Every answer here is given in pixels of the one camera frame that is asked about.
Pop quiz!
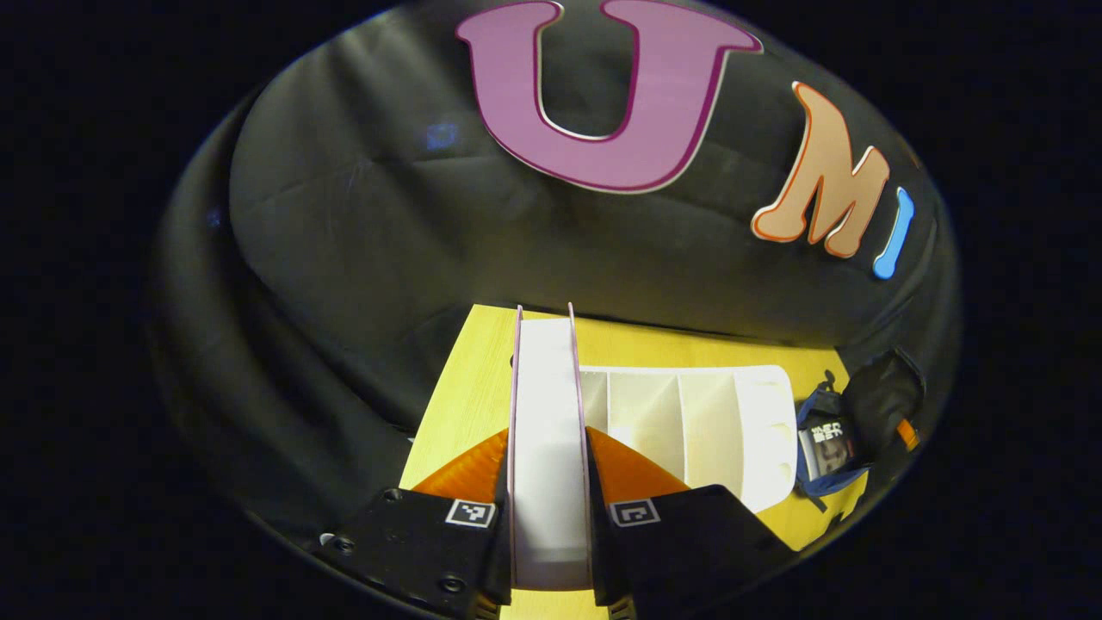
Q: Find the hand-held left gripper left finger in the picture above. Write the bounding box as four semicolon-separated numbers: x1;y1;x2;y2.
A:
320;428;515;620

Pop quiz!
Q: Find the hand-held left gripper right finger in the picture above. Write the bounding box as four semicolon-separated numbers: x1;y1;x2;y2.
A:
585;426;797;620

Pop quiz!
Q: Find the blue schoolbag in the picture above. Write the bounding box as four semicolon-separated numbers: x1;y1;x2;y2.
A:
794;347;928;511

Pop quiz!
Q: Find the white plastic bookshelf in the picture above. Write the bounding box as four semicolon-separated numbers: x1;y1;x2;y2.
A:
579;365;800;514

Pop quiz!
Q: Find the pink book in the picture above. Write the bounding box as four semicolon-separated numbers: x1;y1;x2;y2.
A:
508;303;597;592

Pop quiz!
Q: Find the black backdrop cloth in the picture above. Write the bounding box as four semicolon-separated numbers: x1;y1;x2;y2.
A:
155;0;961;552

